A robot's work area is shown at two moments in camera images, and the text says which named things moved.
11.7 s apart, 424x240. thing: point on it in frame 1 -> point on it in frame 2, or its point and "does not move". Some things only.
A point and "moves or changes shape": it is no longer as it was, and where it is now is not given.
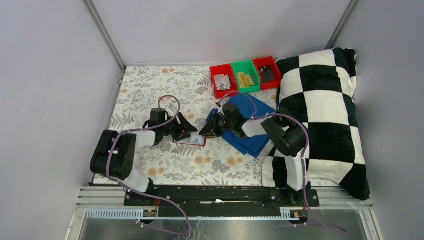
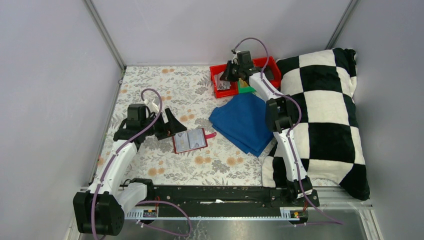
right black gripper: (210, 128) -> (226, 75)
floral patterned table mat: (188, 90) does not move
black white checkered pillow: (319, 88) does not move
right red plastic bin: (260, 63) does not move
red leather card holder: (187, 141) moves or changes shape
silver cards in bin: (222, 81) does not move
